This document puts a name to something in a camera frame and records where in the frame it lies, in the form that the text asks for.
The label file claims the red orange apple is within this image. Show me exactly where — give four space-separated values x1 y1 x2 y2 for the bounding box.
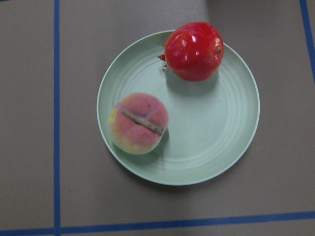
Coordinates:
158 22 224 82

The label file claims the green plate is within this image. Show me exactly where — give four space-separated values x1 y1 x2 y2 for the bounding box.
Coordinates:
96 30 260 185

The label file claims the yellow pink peach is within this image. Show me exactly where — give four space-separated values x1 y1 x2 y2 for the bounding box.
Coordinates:
108 92 168 155

